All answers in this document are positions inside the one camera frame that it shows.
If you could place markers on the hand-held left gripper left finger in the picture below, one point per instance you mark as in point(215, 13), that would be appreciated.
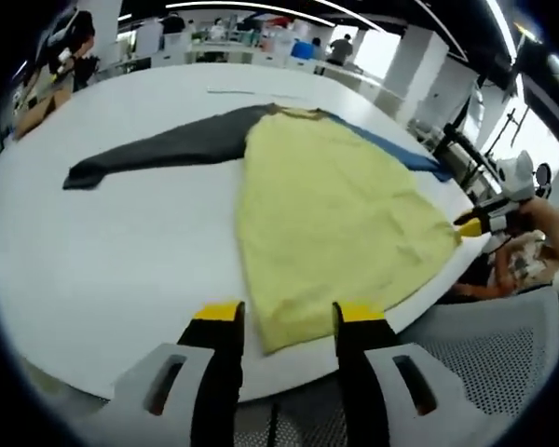
point(167, 410)

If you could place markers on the blue container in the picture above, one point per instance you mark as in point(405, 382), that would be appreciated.
point(304, 50)

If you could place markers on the person's right hand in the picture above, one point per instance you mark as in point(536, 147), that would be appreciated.
point(530, 215)

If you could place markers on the grey mesh chair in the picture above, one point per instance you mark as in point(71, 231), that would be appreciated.
point(494, 354)

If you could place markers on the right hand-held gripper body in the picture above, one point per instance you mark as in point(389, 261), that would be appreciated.
point(517, 179)

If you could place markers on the white cabinet row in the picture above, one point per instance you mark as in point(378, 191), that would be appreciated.
point(214, 56)

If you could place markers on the black equipment stand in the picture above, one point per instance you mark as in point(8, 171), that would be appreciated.
point(468, 149)

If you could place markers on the white square pillar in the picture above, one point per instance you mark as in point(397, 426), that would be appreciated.
point(414, 65)
point(107, 32)

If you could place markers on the yellow garment with coloured sleeves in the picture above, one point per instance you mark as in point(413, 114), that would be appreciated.
point(326, 200)

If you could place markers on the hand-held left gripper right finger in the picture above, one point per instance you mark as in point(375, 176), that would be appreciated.
point(391, 400)

